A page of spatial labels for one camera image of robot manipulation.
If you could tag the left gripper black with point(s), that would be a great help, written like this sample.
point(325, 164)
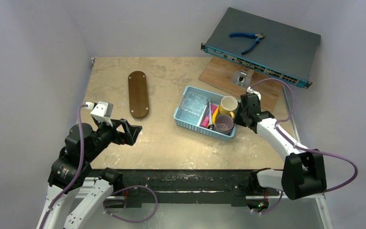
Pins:
point(130, 131)

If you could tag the brown wooden oval tray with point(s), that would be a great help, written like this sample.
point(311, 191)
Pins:
point(138, 95)

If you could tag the light blue plastic basket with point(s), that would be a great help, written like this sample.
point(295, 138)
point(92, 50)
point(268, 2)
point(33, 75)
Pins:
point(215, 99)

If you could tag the purple translucent cup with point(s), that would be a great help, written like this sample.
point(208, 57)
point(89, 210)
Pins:
point(223, 124)

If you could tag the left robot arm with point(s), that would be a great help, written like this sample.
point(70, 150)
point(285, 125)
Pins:
point(68, 172)

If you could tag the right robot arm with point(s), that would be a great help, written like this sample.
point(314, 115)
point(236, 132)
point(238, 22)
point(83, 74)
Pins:
point(303, 173)

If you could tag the clear plastic box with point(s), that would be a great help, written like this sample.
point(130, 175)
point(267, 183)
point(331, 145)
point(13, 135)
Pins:
point(193, 105)

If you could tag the yellow mug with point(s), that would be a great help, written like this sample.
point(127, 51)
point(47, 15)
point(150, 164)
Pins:
point(227, 106)

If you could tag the light wooden board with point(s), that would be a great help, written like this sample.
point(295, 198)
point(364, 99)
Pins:
point(219, 73)

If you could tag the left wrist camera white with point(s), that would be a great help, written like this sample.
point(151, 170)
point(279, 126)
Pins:
point(101, 112)

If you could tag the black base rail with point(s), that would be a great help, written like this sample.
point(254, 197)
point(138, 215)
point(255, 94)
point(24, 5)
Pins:
point(235, 187)

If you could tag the metal bracket stand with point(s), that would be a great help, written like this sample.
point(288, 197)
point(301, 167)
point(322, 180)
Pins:
point(242, 78)

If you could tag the grey network switch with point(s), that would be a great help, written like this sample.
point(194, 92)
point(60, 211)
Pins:
point(281, 51)

